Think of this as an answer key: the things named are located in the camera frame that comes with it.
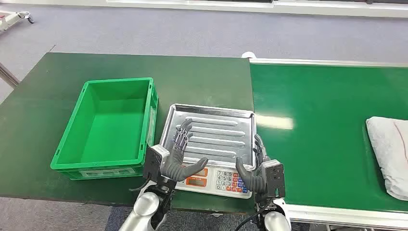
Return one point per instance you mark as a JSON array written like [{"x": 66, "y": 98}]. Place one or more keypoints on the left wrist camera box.
[{"x": 153, "y": 161}]

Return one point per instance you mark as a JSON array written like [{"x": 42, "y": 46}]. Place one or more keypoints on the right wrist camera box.
[{"x": 273, "y": 177}]

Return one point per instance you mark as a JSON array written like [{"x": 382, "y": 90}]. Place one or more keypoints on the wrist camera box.
[
  {"x": 273, "y": 177},
  {"x": 153, "y": 161}
]

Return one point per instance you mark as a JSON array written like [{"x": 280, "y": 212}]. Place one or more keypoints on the green conveyor belt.
[{"x": 318, "y": 143}]

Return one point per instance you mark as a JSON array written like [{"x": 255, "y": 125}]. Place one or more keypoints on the grey metal bar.
[{"x": 8, "y": 76}]

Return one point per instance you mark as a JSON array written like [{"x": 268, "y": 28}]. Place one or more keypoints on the white electronic weighing scale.
[{"x": 210, "y": 185}]

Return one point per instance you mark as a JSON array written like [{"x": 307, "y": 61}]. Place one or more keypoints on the stainless steel scale tray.
[{"x": 220, "y": 134}]

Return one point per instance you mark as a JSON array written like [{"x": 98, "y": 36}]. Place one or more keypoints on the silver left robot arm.
[{"x": 145, "y": 204}]

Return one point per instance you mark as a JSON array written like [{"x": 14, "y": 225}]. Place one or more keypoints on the green plastic crate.
[{"x": 108, "y": 134}]

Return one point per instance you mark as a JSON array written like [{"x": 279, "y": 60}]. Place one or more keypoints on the dark green table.
[{"x": 47, "y": 95}]

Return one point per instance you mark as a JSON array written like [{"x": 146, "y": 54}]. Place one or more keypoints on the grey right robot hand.
[{"x": 253, "y": 181}]

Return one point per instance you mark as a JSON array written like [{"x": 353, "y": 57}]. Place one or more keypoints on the white wheeled cart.
[{"x": 12, "y": 17}]

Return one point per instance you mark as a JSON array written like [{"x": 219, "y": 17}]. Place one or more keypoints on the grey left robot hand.
[{"x": 173, "y": 169}]

